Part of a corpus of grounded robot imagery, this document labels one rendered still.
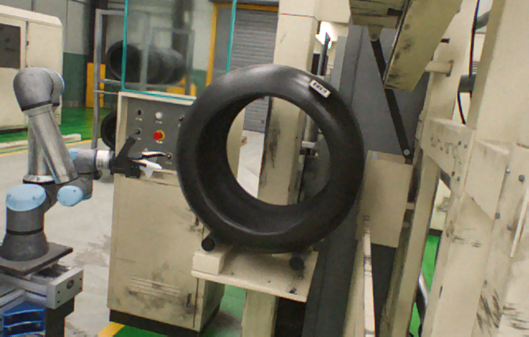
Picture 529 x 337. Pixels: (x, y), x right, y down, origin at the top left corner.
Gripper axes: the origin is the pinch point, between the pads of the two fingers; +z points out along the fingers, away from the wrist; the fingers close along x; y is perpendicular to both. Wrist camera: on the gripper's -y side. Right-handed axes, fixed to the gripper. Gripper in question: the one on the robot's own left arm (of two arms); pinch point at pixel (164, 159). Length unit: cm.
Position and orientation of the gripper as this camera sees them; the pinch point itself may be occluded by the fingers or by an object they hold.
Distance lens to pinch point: 169.1
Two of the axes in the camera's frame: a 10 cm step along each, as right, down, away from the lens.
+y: -1.4, 9.4, 3.2
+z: 9.8, 0.9, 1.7
